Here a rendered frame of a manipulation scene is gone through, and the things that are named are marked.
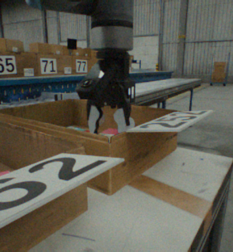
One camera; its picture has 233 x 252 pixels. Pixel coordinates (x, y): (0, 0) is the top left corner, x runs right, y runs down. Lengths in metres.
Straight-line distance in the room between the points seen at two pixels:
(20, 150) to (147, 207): 0.25
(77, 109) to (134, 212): 0.50
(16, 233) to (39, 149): 0.16
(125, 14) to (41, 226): 0.40
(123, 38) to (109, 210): 0.33
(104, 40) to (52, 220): 0.34
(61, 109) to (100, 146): 0.42
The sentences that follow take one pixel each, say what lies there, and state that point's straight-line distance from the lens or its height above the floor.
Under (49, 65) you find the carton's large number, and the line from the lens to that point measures 1.87.
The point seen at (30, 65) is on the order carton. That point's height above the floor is 0.97.
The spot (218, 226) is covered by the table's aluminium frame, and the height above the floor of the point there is 0.59.
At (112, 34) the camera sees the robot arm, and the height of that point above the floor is 1.02.
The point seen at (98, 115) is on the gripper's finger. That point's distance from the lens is 0.53.
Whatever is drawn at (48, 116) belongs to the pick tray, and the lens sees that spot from 0.74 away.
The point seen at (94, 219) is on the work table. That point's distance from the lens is 0.34.
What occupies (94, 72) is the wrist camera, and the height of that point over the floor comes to 0.94.
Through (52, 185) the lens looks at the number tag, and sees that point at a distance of 0.18.
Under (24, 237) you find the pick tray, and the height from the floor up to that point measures 0.77.
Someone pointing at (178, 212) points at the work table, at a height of 0.75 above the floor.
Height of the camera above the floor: 0.95
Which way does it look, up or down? 16 degrees down
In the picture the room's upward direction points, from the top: straight up
